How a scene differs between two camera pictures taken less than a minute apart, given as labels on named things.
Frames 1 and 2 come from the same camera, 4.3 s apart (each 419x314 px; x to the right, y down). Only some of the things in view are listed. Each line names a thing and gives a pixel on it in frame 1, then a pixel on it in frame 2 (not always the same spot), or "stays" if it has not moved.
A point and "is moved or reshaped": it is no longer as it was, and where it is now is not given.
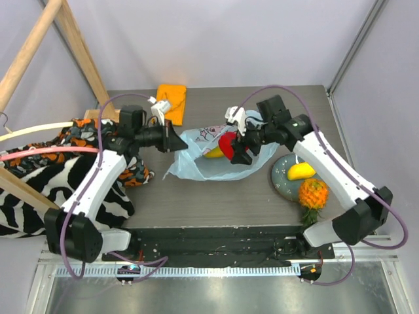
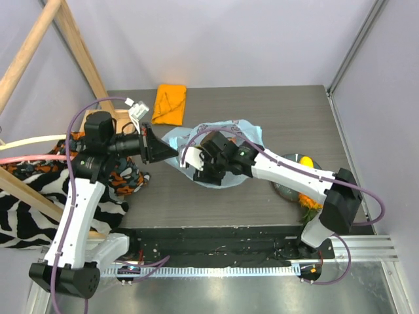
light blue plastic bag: [190, 162] is moved or reshaped
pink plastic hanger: [48, 149] -> [35, 157]
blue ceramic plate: [288, 189] stays
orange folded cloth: [176, 94] stays
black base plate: [220, 246] stays
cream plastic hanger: [12, 134] -> [3, 146]
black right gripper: [244, 148] -> [209, 157]
